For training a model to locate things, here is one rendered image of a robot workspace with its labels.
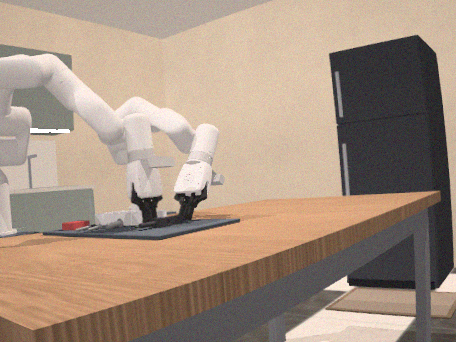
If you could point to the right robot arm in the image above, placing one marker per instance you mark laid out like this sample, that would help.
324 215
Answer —
21 72

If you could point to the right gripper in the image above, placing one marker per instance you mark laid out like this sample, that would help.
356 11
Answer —
146 184

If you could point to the red rectangular block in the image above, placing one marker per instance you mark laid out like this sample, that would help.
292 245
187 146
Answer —
74 225

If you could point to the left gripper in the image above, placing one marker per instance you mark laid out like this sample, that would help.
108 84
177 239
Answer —
193 181

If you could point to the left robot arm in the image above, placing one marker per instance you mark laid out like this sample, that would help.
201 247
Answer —
177 129

